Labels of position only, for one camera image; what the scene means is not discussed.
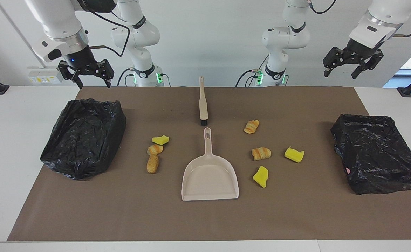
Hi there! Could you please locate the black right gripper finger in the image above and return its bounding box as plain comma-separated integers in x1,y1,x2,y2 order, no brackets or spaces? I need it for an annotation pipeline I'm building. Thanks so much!
98,59,115,88
58,61,84,89

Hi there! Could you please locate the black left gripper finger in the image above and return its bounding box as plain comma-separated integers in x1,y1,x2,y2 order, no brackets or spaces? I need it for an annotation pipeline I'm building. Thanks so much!
352,51,384,79
323,47,346,77

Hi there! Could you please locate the beige hand brush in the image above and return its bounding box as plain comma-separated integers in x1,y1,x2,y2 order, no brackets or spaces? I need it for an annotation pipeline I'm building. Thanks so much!
199,76,208,126

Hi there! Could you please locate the beige plastic dustpan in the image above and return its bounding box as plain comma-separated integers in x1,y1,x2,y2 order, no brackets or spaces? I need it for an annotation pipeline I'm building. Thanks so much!
181,127,239,201

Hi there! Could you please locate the black bag lined bin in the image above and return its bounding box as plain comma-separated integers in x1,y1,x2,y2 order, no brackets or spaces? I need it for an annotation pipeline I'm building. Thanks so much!
40,99,127,181

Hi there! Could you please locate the black bag bin pink spot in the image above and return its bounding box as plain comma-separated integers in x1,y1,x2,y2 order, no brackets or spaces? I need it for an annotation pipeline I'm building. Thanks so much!
330,114,411,195

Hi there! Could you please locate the long toy bread roll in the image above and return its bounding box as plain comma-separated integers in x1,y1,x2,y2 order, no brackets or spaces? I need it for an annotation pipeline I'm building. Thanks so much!
146,155,159,174

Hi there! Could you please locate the brown table mat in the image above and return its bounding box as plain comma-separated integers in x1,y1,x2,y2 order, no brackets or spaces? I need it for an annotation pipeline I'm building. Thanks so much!
7,87,411,242

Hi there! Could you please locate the black base power cable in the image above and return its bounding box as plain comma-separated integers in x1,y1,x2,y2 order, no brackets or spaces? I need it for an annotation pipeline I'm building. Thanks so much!
236,69,259,87
117,68,136,87

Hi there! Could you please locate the white wall socket box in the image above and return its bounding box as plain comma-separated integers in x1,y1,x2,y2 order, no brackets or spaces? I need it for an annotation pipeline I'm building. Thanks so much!
27,66,65,84

